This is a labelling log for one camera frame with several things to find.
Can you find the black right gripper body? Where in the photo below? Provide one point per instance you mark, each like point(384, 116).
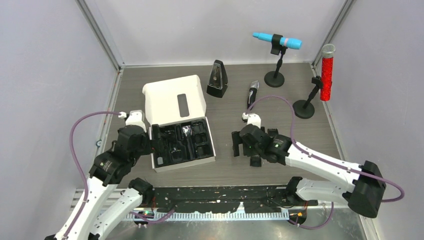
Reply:
point(249, 151)

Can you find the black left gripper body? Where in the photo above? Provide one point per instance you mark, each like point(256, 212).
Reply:
point(145, 149)

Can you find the black clipper comb guard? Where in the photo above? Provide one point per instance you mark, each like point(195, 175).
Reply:
point(255, 161)
point(272, 132)

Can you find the white box with black tray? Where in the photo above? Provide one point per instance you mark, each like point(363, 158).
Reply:
point(178, 106)

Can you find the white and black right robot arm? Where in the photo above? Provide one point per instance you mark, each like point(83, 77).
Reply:
point(359, 186)

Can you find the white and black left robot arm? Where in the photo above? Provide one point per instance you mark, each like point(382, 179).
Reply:
point(86, 222)

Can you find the black and silver hair clipper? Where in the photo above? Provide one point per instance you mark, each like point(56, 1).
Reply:
point(253, 89)

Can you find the black stand of red microphone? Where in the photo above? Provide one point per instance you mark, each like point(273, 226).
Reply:
point(304, 109)

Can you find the black metronome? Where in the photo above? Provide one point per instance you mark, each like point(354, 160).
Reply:
point(218, 80)

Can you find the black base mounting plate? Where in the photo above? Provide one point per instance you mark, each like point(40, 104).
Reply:
point(222, 199)

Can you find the blue microphone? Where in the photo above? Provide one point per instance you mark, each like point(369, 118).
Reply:
point(291, 43)

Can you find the red glitter microphone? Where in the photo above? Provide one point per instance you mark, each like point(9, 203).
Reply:
point(328, 51)

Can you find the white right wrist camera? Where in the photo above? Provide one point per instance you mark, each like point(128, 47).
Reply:
point(252, 118)

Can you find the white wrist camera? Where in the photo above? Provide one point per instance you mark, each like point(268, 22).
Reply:
point(252, 118)
point(134, 117)

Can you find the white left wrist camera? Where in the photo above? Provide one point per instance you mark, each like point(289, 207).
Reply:
point(134, 117)

